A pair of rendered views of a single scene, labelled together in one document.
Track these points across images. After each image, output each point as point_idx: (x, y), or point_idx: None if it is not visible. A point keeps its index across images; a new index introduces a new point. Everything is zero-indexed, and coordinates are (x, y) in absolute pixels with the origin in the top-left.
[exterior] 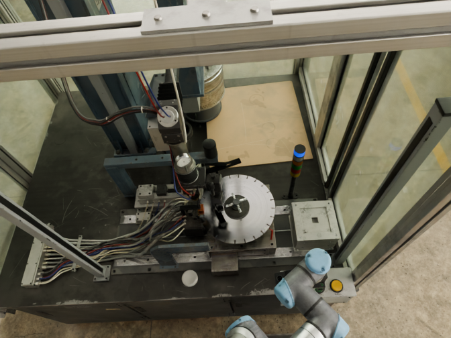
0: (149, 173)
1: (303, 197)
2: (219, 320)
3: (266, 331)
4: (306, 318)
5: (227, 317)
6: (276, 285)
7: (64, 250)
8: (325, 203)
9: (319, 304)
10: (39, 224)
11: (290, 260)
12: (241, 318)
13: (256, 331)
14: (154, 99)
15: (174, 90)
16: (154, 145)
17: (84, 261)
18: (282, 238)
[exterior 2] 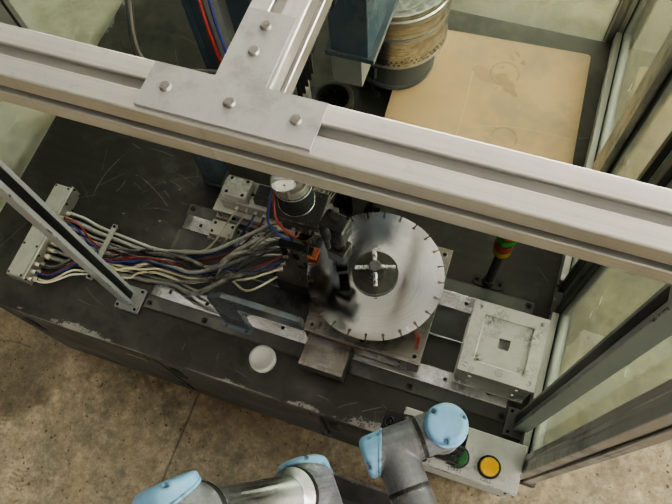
0: None
1: (510, 293)
2: (307, 434)
3: (376, 482)
4: (452, 489)
5: (320, 435)
6: (366, 435)
7: (72, 252)
8: (536, 322)
9: (417, 492)
10: (40, 206)
11: (439, 393)
12: (309, 456)
13: (325, 485)
14: None
15: None
16: None
17: (102, 275)
18: (442, 351)
